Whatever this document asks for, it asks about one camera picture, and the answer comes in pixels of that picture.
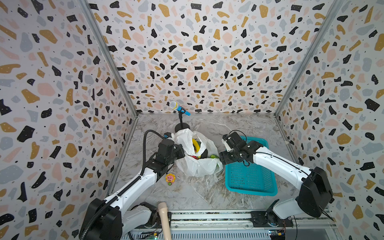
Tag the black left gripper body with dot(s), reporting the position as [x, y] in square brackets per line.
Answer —
[176, 153]

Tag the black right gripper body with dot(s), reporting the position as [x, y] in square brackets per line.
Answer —
[227, 156]

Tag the yellow banana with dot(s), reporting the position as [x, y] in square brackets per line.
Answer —
[196, 145]

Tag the white plastic bag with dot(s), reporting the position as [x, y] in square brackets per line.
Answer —
[190, 166]

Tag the dark avocado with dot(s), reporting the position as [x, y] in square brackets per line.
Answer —
[204, 154]

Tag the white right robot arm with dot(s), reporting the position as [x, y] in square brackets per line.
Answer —
[315, 191]

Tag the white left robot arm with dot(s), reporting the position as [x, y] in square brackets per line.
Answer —
[113, 217]

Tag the yellow flower toy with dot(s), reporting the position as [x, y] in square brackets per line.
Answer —
[170, 179]

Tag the teal plastic basket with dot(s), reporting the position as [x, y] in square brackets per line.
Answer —
[251, 180]

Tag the black microphone stand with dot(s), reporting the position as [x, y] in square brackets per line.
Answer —
[181, 125]

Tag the blue toy microphone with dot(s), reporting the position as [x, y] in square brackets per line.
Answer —
[176, 107]

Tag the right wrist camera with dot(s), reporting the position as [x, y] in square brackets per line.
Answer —
[224, 141]

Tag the beige wooden handle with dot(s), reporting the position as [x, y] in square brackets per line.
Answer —
[163, 214]

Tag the aluminium rail base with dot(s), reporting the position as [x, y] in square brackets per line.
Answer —
[247, 225]

